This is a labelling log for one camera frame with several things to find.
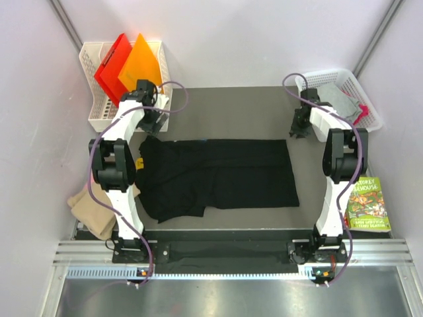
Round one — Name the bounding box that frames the aluminium frame rail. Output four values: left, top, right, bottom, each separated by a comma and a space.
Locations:
53, 239, 413, 281

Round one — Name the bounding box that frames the white file organiser tray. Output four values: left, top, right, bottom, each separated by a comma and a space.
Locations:
79, 40, 171, 133

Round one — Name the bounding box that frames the beige folded t-shirt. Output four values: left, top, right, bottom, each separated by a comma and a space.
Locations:
67, 186, 116, 240

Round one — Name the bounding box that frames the orange plastic folder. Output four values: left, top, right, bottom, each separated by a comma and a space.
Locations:
118, 33, 163, 91

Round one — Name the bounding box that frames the green children's book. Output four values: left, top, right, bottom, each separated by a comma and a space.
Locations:
344, 176, 391, 232

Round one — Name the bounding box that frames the white perforated basket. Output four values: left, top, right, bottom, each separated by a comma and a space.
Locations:
295, 69, 383, 142

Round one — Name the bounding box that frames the grey folded t-shirt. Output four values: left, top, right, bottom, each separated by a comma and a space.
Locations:
317, 83, 360, 123

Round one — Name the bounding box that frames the magenta t-shirt in basket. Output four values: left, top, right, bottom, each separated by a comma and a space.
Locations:
354, 104, 369, 125

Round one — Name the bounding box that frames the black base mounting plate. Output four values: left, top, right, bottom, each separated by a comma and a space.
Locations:
112, 229, 348, 275

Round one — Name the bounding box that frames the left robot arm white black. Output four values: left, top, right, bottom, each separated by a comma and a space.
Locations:
89, 79, 169, 264

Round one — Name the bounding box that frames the red plastic folder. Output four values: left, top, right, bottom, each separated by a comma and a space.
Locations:
94, 33, 135, 108

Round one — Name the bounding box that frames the white camera on left wrist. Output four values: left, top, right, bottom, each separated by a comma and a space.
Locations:
155, 94, 171, 112

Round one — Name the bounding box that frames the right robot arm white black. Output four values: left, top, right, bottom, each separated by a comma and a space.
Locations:
289, 88, 369, 263

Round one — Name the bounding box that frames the black t-shirt with flower print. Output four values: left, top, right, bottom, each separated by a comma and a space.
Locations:
135, 136, 299, 223

